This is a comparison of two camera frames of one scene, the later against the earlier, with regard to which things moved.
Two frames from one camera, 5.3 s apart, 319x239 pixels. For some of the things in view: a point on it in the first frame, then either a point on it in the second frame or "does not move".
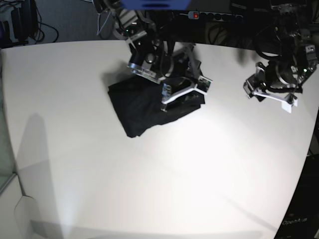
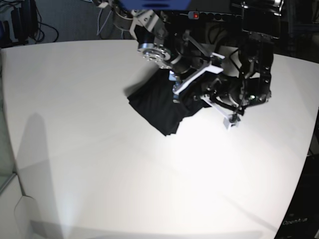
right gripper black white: x=266 y=83 → x=225 y=93
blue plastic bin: x=155 y=4 does not move
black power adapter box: x=25 y=20 does not move
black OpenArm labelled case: x=301 y=219 does not move
